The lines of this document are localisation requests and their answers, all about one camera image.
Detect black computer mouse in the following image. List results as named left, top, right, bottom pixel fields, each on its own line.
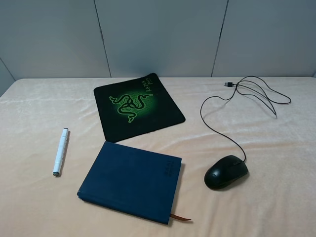
left=204, top=155, right=248, bottom=190

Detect white marker pen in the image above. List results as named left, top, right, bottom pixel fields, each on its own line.
left=52, top=127, right=69, bottom=177

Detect dark blue notebook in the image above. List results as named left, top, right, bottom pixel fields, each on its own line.
left=77, top=142, right=182, bottom=225

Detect black green Razer mousepad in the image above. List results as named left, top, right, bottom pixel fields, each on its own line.
left=93, top=73, right=186, bottom=143

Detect brown ribbon bookmark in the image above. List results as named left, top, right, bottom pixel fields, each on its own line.
left=170, top=214, right=191, bottom=221

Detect black mouse USB cable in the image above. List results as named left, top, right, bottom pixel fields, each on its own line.
left=200, top=76, right=292, bottom=163

